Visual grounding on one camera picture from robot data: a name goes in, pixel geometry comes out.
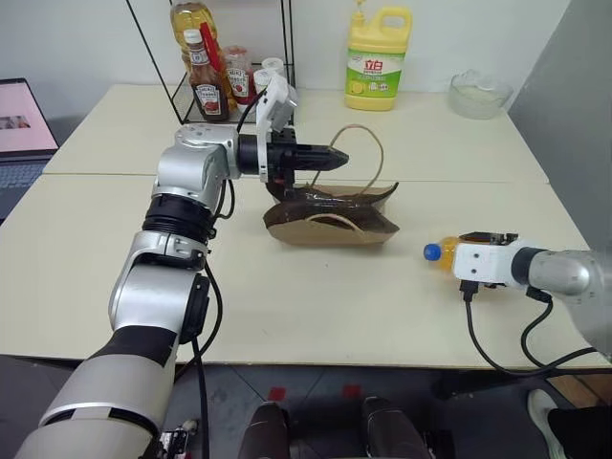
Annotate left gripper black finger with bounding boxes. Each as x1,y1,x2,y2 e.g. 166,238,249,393
305,158,350,174
305,143,351,162

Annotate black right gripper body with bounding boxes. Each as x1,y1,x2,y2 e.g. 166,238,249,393
457,230,520,248

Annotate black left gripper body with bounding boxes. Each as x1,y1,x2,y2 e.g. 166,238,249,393
265,127,308,197

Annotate orange drink bottle blue cap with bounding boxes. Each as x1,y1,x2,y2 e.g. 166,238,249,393
423,234,461,274

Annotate brown paper bag with handles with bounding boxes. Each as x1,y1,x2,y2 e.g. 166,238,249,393
262,124,401,249

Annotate yellow dish detergent bottle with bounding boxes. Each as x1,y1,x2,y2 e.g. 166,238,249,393
343,0,413,112

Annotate white cups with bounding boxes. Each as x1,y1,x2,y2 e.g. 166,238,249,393
251,68,276,97

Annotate Heinz ketchup squeeze bottle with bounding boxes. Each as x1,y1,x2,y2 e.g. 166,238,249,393
223,45,257,114

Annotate white-lidded mayonnaise jar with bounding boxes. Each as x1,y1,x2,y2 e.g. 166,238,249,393
260,55,287,77

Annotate Heinz ketchup glass bottle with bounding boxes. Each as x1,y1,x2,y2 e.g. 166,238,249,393
183,29,230,123

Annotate clear glass bowl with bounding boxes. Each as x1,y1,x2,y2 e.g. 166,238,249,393
448,69,515,120

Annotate grey partition panel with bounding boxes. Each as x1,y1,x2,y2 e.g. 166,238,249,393
509,0,612,252

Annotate cooking oil bottle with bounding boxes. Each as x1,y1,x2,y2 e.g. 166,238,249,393
169,0,227,76

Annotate white shoe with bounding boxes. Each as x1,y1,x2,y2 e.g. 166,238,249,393
527,388,568,459

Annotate black trouser leg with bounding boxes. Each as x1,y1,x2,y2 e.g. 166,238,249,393
547,405,612,459

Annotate dark rounded shape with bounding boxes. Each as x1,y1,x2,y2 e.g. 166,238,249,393
238,401,291,459
361,395,422,459

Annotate open laptop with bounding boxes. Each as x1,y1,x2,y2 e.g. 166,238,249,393
0,77,61,224

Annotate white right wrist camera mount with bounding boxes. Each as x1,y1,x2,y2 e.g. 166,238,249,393
452,243,515,288

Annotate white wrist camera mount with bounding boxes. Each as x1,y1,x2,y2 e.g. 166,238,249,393
452,243,515,288
254,74,300,184

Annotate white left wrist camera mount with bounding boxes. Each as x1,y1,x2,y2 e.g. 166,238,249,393
254,74,300,184

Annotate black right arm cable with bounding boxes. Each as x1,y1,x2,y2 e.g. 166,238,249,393
459,280,601,377

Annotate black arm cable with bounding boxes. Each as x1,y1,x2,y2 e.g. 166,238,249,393
459,280,601,377
190,93,269,459

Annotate black wire rack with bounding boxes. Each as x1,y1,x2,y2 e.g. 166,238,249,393
126,0,297,124

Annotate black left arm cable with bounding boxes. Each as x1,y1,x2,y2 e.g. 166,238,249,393
190,93,269,459

